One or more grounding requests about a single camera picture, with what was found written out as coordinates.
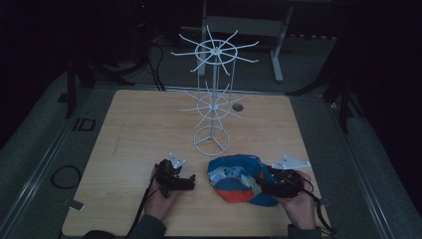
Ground person's left hand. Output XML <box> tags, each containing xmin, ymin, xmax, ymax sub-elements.
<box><xmin>143</xmin><ymin>164</ymin><xmax>182</xmax><ymax>222</ymax></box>

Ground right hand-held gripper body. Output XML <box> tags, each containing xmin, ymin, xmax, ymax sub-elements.
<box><xmin>265</xmin><ymin>154</ymin><xmax>313</xmax><ymax>200</ymax></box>

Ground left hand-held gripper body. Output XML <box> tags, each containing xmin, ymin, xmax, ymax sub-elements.
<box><xmin>154</xmin><ymin>152</ymin><xmax>187</xmax><ymax>200</ymax></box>

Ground blue and orange cap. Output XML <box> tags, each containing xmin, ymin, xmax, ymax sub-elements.
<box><xmin>206</xmin><ymin>153</ymin><xmax>281</xmax><ymax>208</ymax></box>

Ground black floor cables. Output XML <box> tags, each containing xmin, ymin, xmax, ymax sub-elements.
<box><xmin>142</xmin><ymin>39</ymin><xmax>167</xmax><ymax>93</ymax></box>

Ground black metal stand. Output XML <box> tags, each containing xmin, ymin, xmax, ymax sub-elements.
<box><xmin>287</xmin><ymin>49</ymin><xmax>366</xmax><ymax>134</ymax></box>
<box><xmin>65</xmin><ymin>59</ymin><xmax>137</xmax><ymax>120</ymax></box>

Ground white metal desk frame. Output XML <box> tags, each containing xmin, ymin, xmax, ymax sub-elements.
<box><xmin>200</xmin><ymin>0</ymin><xmax>296</xmax><ymax>84</ymax></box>

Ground left hand-held gripper cable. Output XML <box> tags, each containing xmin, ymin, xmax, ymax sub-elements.
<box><xmin>124</xmin><ymin>165</ymin><xmax>159</xmax><ymax>239</ymax></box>

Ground person's right hand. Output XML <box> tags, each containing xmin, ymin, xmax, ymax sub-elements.
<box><xmin>278</xmin><ymin>169</ymin><xmax>318</xmax><ymax>231</ymax></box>

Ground white wire rack stand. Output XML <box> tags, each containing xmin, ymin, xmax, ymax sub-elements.
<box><xmin>170</xmin><ymin>24</ymin><xmax>260</xmax><ymax>157</ymax></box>

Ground hand-held gripper cable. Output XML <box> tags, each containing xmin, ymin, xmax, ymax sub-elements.
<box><xmin>124</xmin><ymin>165</ymin><xmax>159</xmax><ymax>239</ymax></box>
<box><xmin>300</xmin><ymin>170</ymin><xmax>337</xmax><ymax>235</ymax></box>

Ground right hand-held gripper cable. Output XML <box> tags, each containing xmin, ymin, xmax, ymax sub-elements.
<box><xmin>300</xmin><ymin>170</ymin><xmax>337</xmax><ymax>235</ymax></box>

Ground black floor bracket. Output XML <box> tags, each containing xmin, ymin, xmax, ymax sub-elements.
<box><xmin>72</xmin><ymin>118</ymin><xmax>97</xmax><ymax>132</ymax></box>

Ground black cable loop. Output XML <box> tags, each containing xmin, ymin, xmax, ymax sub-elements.
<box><xmin>50</xmin><ymin>164</ymin><xmax>83</xmax><ymax>190</ymax></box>

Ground grey tape piece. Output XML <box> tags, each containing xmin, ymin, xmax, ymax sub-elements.
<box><xmin>68</xmin><ymin>198</ymin><xmax>86</xmax><ymax>212</ymax></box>

